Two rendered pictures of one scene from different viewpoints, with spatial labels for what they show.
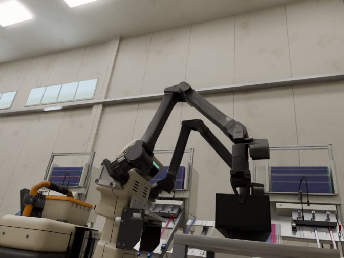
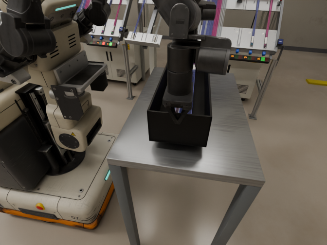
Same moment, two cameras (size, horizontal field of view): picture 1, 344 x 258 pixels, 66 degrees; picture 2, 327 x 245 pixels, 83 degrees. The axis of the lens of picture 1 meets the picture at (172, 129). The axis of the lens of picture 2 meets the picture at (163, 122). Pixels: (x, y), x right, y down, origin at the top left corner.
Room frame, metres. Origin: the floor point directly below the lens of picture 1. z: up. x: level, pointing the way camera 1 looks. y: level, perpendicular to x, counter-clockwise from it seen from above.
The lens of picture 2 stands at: (0.50, -0.15, 1.23)
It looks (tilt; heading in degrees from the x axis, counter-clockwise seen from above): 39 degrees down; 350
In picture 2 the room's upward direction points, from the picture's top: 1 degrees clockwise
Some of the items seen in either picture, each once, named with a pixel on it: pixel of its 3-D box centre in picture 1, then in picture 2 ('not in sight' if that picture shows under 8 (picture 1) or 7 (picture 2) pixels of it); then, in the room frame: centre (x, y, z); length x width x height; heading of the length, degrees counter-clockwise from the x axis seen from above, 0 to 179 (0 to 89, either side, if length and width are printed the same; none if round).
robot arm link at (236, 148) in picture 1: (241, 152); (183, 57); (0.88, -0.26, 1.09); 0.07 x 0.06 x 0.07; 63
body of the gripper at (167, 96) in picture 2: (240, 169); (179, 82); (0.88, -0.25, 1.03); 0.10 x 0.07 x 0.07; 162
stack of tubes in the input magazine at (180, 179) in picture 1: (164, 178); not in sight; (3.11, 0.02, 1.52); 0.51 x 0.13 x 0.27; 66
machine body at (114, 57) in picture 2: not in sight; (120, 54); (3.24, 0.02, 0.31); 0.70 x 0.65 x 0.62; 66
